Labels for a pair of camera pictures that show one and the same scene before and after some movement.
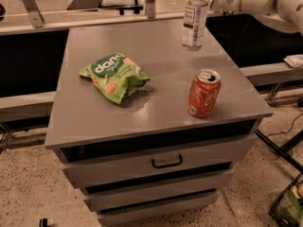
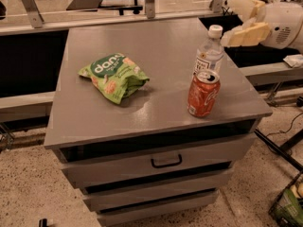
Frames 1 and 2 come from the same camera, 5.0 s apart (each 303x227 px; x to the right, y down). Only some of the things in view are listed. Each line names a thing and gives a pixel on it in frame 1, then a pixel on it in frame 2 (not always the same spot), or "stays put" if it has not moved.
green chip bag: x=116 y=75 stays put
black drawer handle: x=168 y=165 stays put
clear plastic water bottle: x=193 y=23 to x=210 y=52
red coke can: x=204 y=92 stays put
